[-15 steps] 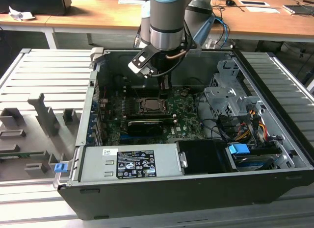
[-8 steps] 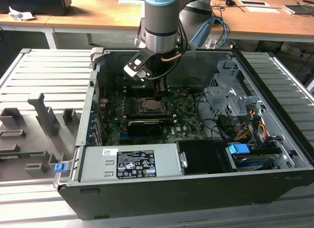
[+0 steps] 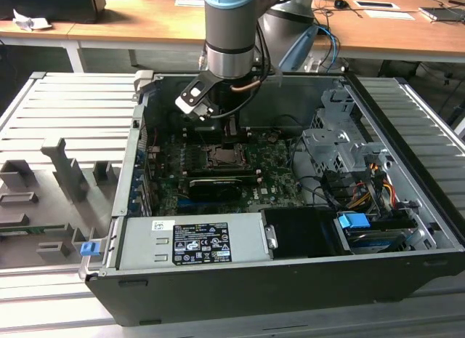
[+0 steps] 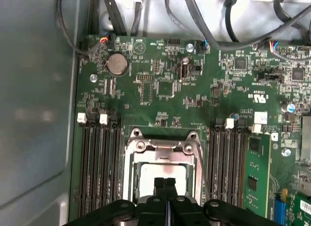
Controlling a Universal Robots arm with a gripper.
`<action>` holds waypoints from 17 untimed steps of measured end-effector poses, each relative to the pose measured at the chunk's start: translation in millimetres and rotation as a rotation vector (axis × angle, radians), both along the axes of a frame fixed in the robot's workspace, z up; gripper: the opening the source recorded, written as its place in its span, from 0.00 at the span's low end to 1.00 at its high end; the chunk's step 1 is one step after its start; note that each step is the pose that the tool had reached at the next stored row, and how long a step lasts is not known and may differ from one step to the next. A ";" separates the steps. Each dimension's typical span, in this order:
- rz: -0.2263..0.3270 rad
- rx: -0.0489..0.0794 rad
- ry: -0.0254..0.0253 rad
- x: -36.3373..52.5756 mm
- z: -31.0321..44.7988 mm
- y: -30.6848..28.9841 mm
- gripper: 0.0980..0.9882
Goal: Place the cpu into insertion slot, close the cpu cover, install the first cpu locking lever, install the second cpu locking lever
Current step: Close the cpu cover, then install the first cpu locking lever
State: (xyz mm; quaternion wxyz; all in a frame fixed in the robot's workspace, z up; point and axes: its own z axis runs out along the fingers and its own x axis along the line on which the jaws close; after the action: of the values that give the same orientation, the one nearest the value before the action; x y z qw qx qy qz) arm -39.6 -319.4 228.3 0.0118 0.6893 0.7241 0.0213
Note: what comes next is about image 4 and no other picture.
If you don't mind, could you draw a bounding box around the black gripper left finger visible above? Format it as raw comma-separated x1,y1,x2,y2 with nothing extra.
63,177,169,226

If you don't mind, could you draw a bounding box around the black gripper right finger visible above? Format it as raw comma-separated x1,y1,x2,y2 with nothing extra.
165,177,278,226

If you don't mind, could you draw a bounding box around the silver topped CPU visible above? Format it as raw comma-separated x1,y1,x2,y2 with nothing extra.
139,162,189,200

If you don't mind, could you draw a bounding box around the thin wire locking lever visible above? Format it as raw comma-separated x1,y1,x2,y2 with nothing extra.
195,138,212,205

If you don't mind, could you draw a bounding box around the metal socket cover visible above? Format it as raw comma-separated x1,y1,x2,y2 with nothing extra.
130,142,202,205

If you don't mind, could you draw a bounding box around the black RAM slot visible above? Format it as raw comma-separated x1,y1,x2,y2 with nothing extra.
110,114,124,202
89,114,102,212
220,118,233,209
232,118,245,209
208,118,221,207
99,113,113,207
77,113,91,217

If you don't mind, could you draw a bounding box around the CPU socket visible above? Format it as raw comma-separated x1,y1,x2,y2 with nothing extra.
122,127,206,207

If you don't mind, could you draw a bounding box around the blue expansion slot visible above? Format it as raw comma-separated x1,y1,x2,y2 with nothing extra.
274,189,289,226

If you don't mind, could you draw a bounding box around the green RAM stick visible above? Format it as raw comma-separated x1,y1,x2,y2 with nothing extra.
242,135,272,217

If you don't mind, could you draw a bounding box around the green motherboard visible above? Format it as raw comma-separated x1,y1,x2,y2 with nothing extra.
69,34,311,226

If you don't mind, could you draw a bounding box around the silver finned heat sink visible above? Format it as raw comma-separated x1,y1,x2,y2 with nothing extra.
300,115,311,164

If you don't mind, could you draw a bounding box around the silver coin battery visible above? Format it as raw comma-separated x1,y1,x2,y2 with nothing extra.
106,53,129,76

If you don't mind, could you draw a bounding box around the open black PC case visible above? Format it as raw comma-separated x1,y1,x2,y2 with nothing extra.
0,0,311,226

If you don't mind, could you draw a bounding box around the black cable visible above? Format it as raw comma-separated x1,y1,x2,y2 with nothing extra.
55,0,89,60
182,0,311,51
130,0,147,37
103,0,128,37
164,0,211,43
224,0,238,42

